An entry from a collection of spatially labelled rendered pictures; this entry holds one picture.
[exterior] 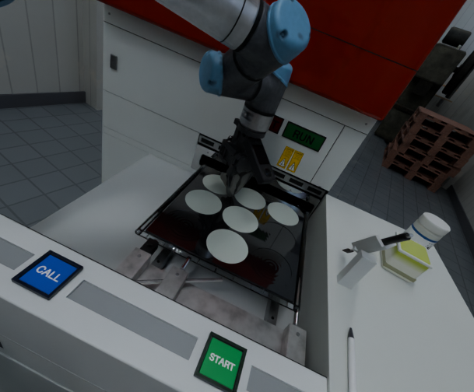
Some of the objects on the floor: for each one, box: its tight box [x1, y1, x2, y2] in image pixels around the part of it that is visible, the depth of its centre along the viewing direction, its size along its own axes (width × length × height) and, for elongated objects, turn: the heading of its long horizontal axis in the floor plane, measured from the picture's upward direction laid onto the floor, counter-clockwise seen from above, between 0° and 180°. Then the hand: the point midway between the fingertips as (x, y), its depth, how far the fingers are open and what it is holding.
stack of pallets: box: [381, 106, 474, 193], centre depth 466 cm, size 143×102×102 cm
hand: (232, 194), depth 71 cm, fingers closed
